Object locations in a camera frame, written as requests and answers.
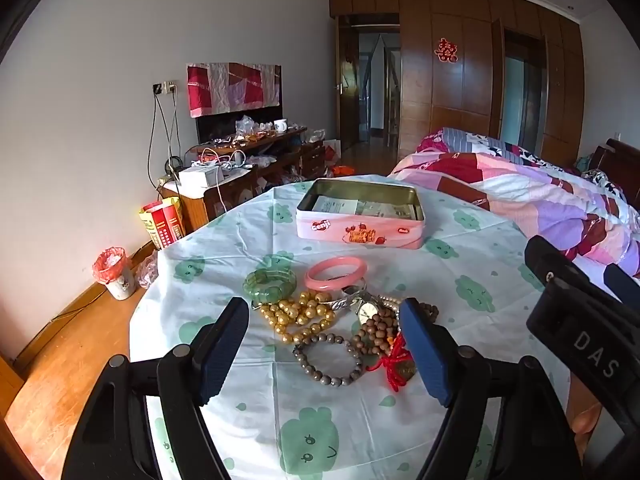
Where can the pink patchwork quilt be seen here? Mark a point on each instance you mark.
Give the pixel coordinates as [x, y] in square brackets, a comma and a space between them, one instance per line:
[525, 185]

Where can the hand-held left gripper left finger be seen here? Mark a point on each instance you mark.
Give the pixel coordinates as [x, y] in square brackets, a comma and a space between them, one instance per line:
[222, 355]

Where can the white mug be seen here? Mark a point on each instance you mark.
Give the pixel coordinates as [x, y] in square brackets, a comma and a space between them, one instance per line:
[280, 125]

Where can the wooden television cabinet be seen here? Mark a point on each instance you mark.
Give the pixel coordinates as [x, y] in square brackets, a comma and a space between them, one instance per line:
[200, 210]

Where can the black television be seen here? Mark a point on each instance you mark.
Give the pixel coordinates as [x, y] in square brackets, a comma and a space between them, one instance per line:
[220, 125]

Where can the white paper bag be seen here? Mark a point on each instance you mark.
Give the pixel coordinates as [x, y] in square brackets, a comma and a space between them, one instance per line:
[332, 152]

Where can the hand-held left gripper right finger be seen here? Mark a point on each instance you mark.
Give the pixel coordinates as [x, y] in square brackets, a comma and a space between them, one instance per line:
[425, 350]

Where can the red paper decoration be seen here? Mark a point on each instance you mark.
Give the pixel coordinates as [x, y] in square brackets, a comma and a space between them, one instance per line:
[446, 50]

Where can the wooden bed headboard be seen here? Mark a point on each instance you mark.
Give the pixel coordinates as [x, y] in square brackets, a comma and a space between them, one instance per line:
[620, 152]

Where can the paper sachets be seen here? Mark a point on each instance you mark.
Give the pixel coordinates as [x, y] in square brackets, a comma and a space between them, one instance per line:
[370, 208]

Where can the trash bin with red bag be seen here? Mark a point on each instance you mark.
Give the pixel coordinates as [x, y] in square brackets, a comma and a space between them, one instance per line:
[115, 272]

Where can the pink tin box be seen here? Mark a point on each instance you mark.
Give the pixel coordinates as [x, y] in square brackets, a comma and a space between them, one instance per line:
[350, 230]

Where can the wall power socket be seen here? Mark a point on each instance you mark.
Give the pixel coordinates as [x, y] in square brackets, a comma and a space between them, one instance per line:
[165, 87]

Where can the silver wristwatch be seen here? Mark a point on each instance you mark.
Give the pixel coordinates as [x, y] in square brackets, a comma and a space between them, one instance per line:
[368, 311]

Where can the brown wooden wardrobe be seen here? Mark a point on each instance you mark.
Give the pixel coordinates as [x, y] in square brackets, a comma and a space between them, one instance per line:
[450, 95]

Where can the red pink cover cloth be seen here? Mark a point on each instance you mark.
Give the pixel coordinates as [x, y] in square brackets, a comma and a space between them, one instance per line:
[225, 87]

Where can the pink bangle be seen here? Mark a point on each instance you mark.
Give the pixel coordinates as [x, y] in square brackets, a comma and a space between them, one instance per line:
[325, 284]

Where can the white green printed tablecloth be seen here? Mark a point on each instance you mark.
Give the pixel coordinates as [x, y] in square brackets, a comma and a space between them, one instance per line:
[250, 260]

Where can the crumpled plastic bag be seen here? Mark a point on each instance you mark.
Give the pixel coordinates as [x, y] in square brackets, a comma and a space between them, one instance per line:
[147, 272]

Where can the clear plastic bag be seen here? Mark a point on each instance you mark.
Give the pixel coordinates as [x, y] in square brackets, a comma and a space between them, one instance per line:
[246, 125]

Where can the wooden door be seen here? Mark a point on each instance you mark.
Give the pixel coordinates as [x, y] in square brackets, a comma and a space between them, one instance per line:
[347, 110]

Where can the red yellow carton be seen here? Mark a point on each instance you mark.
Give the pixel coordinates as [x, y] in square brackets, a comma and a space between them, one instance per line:
[162, 225]

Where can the white box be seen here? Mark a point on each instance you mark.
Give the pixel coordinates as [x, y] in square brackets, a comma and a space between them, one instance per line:
[200, 178]

